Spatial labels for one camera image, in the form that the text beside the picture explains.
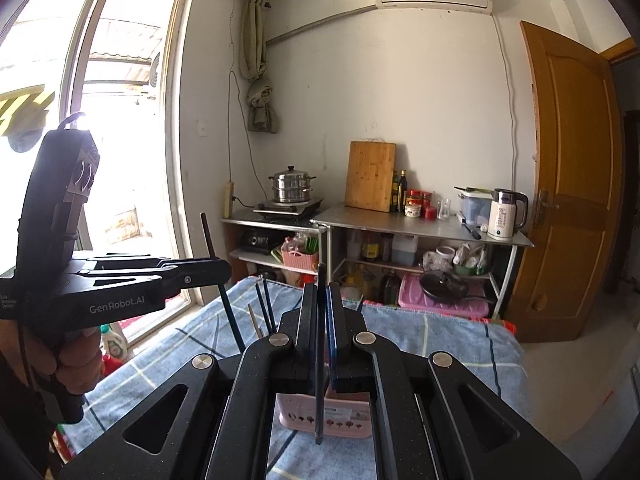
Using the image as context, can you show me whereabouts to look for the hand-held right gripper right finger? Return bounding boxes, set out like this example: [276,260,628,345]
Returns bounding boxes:
[324,282,583,480]

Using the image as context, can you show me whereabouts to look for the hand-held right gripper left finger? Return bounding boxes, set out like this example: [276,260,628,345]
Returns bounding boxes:
[59,282,322,480]

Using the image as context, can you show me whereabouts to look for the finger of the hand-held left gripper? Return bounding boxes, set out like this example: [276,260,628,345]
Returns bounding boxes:
[82,255,174,274]
[144,257,233,307]

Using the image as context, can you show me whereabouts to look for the light wooden chopstick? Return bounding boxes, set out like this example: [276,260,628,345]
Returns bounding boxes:
[248,304,266,342]

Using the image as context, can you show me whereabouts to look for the pink utensil holder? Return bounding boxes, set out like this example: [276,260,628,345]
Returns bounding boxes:
[274,391,375,435]

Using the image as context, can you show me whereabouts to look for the person's left forearm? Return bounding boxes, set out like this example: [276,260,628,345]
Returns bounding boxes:
[0,360,61,480]

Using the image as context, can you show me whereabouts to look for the person's left hand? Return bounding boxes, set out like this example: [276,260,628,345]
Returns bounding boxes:
[0,317,103,397]

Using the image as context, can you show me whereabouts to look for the yellow oil bottle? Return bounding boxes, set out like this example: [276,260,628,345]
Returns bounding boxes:
[342,265,376,303]

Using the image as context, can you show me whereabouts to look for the pink plastic basket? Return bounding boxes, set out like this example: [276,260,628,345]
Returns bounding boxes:
[281,250,320,273]

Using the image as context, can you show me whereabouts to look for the black kitchen appliance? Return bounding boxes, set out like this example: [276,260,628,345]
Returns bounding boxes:
[241,230,281,253]

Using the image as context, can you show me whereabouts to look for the small metal shelf table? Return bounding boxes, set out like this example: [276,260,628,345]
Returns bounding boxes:
[220,207,331,286]

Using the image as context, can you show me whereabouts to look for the dark glass bottle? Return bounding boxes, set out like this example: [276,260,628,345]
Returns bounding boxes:
[378,270,401,306]

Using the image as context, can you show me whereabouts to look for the white detergent bottle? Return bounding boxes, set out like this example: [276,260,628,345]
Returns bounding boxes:
[100,324,130,361]

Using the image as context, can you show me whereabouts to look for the brown bottle yellow label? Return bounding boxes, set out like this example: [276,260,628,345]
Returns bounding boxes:
[361,232,381,263]

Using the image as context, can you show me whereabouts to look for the pink storage box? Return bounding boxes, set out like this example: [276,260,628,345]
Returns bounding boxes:
[397,274,491,318]

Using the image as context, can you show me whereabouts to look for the white plastic jug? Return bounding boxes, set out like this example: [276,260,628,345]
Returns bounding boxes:
[391,235,420,267]

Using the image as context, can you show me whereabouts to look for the blue checked blanket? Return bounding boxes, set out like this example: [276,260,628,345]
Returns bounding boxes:
[62,275,533,480]

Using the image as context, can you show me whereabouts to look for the black induction cooker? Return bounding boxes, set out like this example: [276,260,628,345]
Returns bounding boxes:
[252,196,325,218]

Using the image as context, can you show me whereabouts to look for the black frying pan with lid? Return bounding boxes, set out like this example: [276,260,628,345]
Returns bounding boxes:
[419,270,496,308]

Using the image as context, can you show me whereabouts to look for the large metal shelf table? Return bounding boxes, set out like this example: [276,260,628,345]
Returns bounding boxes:
[310,202,535,318]

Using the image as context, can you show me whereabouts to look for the steel steamer pot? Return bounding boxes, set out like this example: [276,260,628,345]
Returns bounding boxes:
[268,165,317,204]

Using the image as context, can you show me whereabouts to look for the white framed window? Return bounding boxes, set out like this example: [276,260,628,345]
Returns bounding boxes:
[0,0,211,341]

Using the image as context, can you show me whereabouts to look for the crumpled plastic bags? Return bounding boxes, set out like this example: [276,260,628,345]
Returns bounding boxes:
[452,242,492,276]

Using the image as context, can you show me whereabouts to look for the wooden cutting board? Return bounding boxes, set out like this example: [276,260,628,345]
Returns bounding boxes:
[345,140,397,212]

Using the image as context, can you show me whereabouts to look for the grey hanging cloth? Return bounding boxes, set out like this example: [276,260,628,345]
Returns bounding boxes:
[246,77,279,135]

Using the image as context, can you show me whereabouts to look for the clear plastic container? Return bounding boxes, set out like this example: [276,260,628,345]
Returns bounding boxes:
[459,192,493,228]

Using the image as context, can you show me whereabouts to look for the white electric kettle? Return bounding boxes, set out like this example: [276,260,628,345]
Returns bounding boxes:
[486,188,529,241]

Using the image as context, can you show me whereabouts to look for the beige curtain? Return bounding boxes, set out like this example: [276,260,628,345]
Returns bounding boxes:
[239,0,271,81]

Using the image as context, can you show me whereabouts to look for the wooden door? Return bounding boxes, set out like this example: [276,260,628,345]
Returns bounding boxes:
[509,20,626,345]

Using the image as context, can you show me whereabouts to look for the black handled knife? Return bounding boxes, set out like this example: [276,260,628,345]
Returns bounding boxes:
[457,215,482,240]

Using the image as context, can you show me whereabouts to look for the metal door handle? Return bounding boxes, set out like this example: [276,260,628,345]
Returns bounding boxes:
[534,190,560,226]

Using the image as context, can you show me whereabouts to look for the grey wall pipe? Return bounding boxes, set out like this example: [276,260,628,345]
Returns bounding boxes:
[265,4,378,45]

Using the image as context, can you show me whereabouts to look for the white wall cable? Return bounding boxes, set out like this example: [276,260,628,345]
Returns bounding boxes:
[492,14,521,196]

